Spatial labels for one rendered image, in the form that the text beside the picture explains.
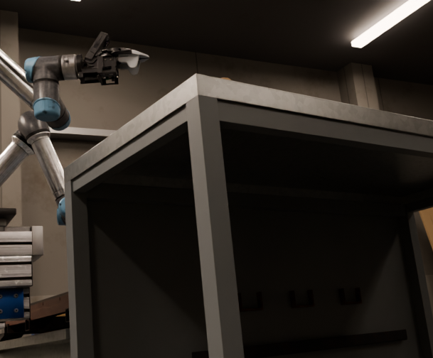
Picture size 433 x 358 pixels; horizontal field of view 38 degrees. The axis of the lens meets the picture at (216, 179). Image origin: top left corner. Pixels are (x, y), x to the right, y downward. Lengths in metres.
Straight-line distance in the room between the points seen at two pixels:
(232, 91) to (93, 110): 4.67
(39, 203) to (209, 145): 4.38
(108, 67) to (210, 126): 0.86
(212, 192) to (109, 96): 4.86
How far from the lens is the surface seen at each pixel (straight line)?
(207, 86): 1.10
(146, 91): 6.02
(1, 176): 2.65
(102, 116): 5.77
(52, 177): 2.48
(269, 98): 1.19
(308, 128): 1.24
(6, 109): 5.31
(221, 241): 1.02
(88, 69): 1.92
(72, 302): 1.52
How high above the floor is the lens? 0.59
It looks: 15 degrees up
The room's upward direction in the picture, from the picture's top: 6 degrees counter-clockwise
